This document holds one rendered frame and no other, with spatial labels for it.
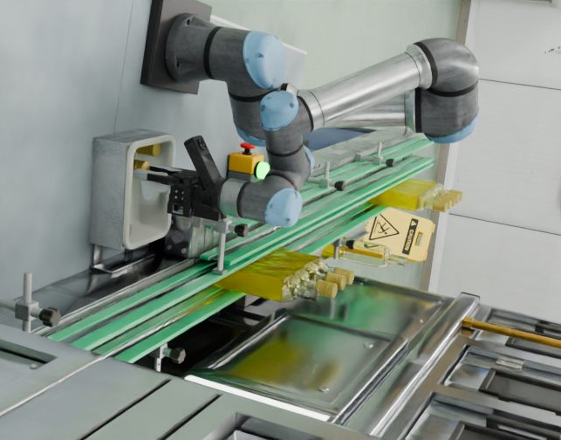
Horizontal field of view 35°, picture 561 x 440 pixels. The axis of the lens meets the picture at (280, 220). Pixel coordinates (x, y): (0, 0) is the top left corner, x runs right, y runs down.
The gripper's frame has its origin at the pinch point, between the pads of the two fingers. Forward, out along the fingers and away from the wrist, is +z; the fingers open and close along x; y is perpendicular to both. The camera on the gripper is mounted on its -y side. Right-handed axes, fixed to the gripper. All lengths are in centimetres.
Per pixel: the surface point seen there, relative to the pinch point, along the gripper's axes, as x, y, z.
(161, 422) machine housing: -84, 3, -57
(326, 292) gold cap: 27, 27, -34
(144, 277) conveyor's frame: -7.3, 20.5, -6.5
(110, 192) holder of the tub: -9.9, 3.4, 1.0
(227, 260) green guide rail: 13.4, 20.4, -14.8
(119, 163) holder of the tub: -9.8, -2.8, -0.8
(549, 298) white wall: 606, 203, -32
